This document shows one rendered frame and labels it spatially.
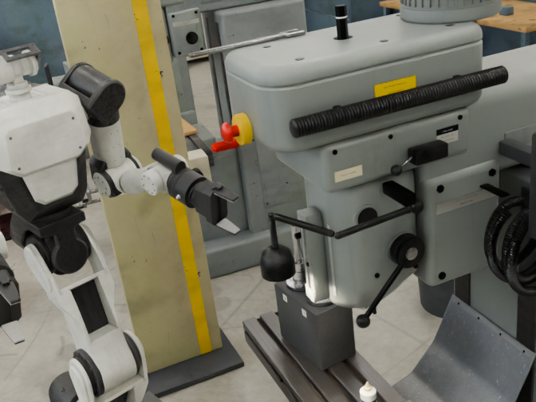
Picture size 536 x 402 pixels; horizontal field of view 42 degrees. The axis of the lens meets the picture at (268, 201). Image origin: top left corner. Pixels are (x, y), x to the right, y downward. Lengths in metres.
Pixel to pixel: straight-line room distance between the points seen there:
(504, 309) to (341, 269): 0.54
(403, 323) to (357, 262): 2.35
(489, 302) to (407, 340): 1.80
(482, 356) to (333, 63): 0.97
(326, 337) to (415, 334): 1.78
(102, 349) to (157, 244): 1.38
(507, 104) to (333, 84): 0.42
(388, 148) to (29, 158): 0.88
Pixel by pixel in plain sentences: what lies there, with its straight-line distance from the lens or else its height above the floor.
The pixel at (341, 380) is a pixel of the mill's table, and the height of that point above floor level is 0.93.
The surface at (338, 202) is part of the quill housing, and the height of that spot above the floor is 1.59.
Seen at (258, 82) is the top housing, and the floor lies 1.86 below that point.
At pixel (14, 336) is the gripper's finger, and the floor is 1.40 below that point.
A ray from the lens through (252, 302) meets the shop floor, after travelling 4.05.
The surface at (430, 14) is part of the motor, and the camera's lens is 1.42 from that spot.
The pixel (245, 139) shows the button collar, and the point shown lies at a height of 1.75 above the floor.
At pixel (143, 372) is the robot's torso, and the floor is 0.95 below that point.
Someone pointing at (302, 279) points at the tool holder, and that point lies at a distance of 2.00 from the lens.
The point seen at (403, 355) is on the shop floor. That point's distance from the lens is 3.56.
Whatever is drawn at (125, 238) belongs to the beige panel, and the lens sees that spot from 3.25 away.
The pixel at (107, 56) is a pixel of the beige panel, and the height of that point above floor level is 1.61.
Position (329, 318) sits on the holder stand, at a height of 1.09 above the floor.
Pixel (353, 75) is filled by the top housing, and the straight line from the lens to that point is 1.26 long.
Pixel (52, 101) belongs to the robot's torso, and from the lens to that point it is 1.81.
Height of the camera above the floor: 2.18
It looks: 24 degrees down
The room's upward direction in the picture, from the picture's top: 8 degrees counter-clockwise
